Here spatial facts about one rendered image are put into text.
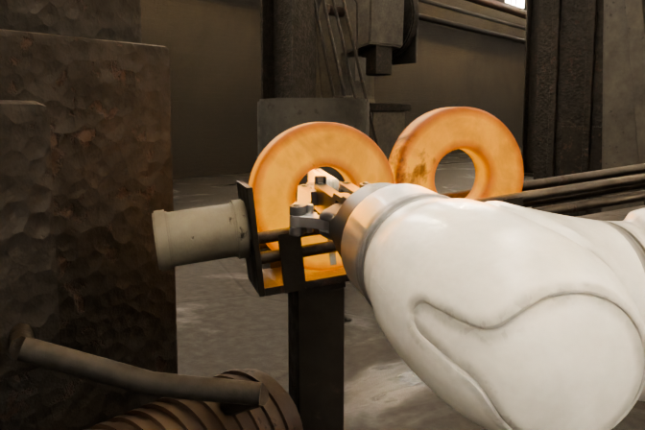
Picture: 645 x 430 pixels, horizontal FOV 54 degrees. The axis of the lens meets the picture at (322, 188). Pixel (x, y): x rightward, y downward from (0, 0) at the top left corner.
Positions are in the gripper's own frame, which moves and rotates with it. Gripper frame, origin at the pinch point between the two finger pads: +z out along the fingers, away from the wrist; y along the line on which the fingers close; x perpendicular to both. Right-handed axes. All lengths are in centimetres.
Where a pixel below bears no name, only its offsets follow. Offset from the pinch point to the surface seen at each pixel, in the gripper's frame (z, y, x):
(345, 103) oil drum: 229, 74, -5
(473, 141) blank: -1.2, 16.4, 4.9
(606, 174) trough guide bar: 2.5, 37.0, 0.1
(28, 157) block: -4.1, -27.2, 4.3
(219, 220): -2.4, -10.9, -2.4
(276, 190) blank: -1.6, -5.2, 0.2
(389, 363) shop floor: 113, 55, -81
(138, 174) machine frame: 14.4, -18.6, -0.6
